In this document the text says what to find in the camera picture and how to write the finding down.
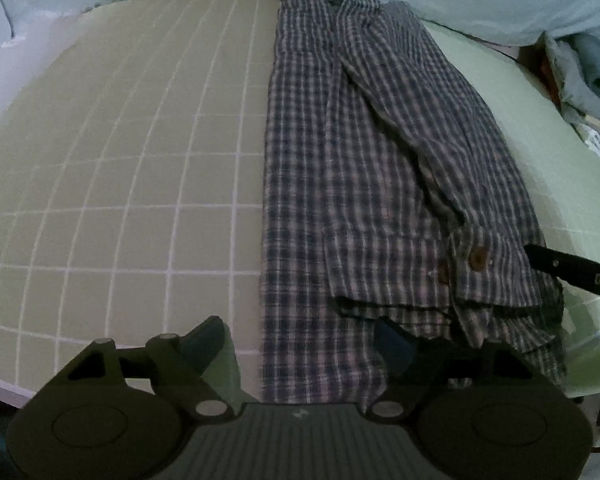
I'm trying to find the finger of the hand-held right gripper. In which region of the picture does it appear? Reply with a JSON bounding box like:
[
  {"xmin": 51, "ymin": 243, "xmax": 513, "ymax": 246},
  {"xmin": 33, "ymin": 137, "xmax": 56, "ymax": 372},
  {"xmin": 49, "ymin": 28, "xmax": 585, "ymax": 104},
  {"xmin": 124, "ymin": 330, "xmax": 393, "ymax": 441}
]
[{"xmin": 525, "ymin": 243, "xmax": 600, "ymax": 305}]

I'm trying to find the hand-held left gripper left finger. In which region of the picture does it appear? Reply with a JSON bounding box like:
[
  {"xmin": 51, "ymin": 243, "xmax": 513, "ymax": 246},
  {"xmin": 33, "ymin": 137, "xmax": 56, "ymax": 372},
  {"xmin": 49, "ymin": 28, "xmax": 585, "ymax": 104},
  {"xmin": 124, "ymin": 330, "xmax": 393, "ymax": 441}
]
[{"xmin": 54, "ymin": 315, "xmax": 232, "ymax": 424}]

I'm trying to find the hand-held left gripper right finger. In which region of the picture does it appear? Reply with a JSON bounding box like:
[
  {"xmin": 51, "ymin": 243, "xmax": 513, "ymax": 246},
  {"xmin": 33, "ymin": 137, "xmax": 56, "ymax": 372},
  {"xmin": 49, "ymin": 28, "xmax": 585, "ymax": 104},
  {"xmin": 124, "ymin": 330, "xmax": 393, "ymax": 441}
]
[{"xmin": 362, "ymin": 319, "xmax": 547, "ymax": 424}]

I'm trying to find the blue plaid shirt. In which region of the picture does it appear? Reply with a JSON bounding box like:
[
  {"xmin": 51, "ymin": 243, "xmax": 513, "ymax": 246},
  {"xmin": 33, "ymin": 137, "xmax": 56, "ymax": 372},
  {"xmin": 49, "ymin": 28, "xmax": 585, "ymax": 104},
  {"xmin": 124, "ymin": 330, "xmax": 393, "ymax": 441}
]
[{"xmin": 259, "ymin": 0, "xmax": 567, "ymax": 407}]

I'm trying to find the pile of pale clothes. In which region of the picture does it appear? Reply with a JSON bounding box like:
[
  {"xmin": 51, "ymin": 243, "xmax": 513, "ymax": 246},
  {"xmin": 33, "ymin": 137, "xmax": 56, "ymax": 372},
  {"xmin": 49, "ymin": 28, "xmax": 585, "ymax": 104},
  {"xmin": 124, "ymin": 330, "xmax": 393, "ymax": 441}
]
[{"xmin": 534, "ymin": 30, "xmax": 600, "ymax": 172}]

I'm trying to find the light green bed sheet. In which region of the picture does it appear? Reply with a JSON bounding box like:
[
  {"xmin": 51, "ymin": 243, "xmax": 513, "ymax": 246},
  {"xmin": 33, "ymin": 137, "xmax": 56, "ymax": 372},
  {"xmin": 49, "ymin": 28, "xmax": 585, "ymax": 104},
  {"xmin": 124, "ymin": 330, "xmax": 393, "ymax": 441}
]
[{"xmin": 420, "ymin": 19, "xmax": 600, "ymax": 402}]

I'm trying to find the green grid pattern mat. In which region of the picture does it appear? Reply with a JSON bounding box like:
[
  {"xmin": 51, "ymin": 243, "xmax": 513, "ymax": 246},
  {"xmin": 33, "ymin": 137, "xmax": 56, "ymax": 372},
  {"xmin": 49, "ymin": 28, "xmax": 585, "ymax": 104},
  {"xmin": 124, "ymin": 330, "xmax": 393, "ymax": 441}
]
[{"xmin": 0, "ymin": 0, "xmax": 282, "ymax": 397}]

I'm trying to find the white backdrop sheet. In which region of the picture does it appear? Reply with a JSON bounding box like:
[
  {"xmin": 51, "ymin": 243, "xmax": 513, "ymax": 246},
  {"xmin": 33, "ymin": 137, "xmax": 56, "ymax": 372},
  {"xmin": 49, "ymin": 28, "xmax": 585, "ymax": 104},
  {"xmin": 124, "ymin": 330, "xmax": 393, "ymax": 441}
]
[{"xmin": 0, "ymin": 0, "xmax": 101, "ymax": 133}]

